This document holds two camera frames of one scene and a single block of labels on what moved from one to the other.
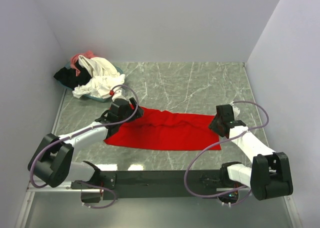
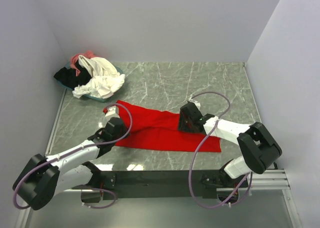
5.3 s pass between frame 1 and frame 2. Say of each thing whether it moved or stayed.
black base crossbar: stayed
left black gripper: moved
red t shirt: stayed
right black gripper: moved
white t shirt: stayed
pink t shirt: stayed
